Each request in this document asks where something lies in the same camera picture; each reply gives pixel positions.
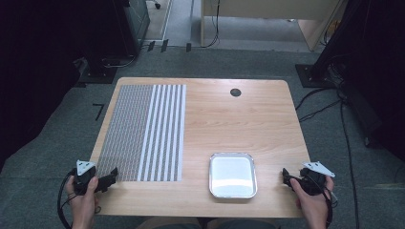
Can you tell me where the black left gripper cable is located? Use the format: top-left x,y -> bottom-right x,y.
56,168 -> 79,229

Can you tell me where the black stand base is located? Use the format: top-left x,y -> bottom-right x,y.
294,62 -> 340,89
75,53 -> 141,88

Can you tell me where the black hanging cable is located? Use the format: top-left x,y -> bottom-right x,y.
201,0 -> 222,50

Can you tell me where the person's left hand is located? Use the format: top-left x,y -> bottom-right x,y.
65,176 -> 100,221

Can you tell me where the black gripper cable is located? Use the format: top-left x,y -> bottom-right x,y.
322,182 -> 339,229
56,168 -> 79,229

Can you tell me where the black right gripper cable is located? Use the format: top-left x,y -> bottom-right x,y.
322,182 -> 339,229

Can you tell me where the dark metal cabinet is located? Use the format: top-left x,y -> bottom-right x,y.
122,0 -> 151,57

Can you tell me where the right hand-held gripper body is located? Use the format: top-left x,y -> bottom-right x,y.
299,160 -> 336,197

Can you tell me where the light wooden desk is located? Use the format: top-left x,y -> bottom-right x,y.
200,0 -> 349,52

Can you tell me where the silver metal tray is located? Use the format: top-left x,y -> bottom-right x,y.
208,152 -> 259,200

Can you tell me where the black curtain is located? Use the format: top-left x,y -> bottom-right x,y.
313,0 -> 405,161
0,0 -> 135,173

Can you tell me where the person's right hand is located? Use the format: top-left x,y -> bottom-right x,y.
288,176 -> 335,223

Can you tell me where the long black floor cable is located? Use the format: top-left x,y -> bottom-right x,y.
339,99 -> 361,229

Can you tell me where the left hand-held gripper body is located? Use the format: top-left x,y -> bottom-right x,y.
73,159 -> 109,196

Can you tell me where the grey striped woven placemat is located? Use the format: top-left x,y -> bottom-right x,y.
96,83 -> 187,183

